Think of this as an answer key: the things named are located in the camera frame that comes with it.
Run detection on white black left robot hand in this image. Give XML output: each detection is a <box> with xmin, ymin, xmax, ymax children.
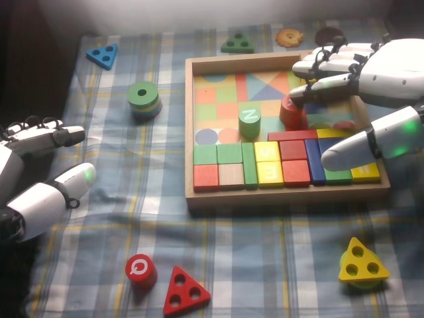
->
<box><xmin>0</xmin><ymin>115</ymin><xmax>97</xmax><ymax>243</ymax></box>

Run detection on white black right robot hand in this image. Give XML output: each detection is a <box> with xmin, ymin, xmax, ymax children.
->
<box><xmin>288</xmin><ymin>32</ymin><xmax>424</xmax><ymax>172</ymax></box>

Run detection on red cylinder block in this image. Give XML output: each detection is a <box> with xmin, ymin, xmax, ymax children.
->
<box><xmin>279</xmin><ymin>95</ymin><xmax>309</xmax><ymax>131</ymax></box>

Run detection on green cylinder block letter N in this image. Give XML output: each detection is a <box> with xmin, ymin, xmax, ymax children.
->
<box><xmin>237</xmin><ymin>106</ymin><xmax>262</xmax><ymax>140</ymax></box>

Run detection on red cylinder block letter Q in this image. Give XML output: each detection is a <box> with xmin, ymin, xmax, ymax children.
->
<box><xmin>125</xmin><ymin>254</ymin><xmax>158</xmax><ymax>290</ymax></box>

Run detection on green triangle block three holes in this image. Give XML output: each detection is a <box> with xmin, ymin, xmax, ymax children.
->
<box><xmin>221</xmin><ymin>32</ymin><xmax>255</xmax><ymax>54</ymax></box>

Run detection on blue triangle block three holes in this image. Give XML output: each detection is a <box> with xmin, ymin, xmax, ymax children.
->
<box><xmin>85</xmin><ymin>42</ymin><xmax>119</xmax><ymax>71</ymax></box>

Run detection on red triangle block three holes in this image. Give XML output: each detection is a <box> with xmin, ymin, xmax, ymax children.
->
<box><xmin>163</xmin><ymin>264</ymin><xmax>212</xmax><ymax>317</ymax></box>

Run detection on yellow triangle block three holes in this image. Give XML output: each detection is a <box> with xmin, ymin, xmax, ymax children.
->
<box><xmin>337</xmin><ymin>237</ymin><xmax>391</xmax><ymax>282</ymax></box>

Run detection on brown gear disc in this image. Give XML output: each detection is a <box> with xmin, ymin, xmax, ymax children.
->
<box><xmin>313</xmin><ymin>26</ymin><xmax>347</xmax><ymax>46</ymax></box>

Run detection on tan gear disc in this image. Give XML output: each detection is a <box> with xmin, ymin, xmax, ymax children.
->
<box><xmin>276</xmin><ymin>28</ymin><xmax>305</xmax><ymax>48</ymax></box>

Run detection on wooden puzzle tray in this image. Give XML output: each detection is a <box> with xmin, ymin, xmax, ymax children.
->
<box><xmin>184</xmin><ymin>49</ymin><xmax>392</xmax><ymax>209</ymax></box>

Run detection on blue plaid tablecloth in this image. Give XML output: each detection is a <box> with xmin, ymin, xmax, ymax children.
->
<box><xmin>26</xmin><ymin>19</ymin><xmax>424</xmax><ymax>318</ymax></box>

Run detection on white backdrop sheet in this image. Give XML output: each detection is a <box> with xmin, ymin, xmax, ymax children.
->
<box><xmin>42</xmin><ymin>0</ymin><xmax>398</xmax><ymax>32</ymax></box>

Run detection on light green disc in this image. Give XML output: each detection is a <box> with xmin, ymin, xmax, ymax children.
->
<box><xmin>341</xmin><ymin>250</ymin><xmax>385</xmax><ymax>290</ymax></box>

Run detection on blue ring disc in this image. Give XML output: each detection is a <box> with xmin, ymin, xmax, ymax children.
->
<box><xmin>131</xmin><ymin>102</ymin><xmax>163</xmax><ymax>122</ymax></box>

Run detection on yellow ring disc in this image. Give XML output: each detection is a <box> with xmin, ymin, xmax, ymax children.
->
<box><xmin>129</xmin><ymin>99</ymin><xmax>162</xmax><ymax>115</ymax></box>

